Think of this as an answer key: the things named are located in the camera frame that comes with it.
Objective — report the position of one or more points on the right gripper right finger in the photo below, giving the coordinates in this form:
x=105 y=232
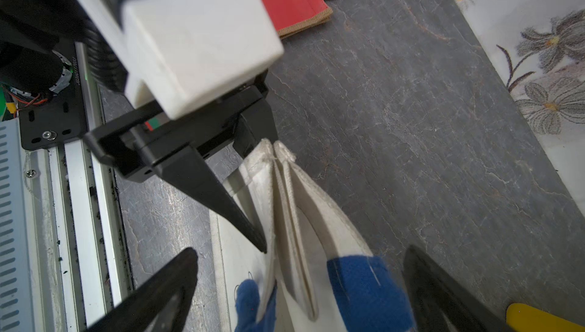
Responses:
x=440 y=303

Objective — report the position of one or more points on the white Doraemon canvas bag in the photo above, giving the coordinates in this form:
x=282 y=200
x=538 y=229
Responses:
x=318 y=273

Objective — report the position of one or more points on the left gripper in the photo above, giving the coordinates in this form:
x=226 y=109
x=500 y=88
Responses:
x=144 y=141

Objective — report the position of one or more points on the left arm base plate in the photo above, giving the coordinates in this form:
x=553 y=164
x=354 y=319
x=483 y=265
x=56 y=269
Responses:
x=61 y=120

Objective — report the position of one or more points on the aluminium mounting rail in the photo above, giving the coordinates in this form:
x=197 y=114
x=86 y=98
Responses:
x=64 y=263

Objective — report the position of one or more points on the yellow cooler box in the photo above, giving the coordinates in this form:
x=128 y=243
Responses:
x=524 y=318

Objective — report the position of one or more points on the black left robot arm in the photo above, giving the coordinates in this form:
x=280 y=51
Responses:
x=30 y=29

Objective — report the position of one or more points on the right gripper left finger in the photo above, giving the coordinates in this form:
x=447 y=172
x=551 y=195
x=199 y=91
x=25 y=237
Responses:
x=160 y=304

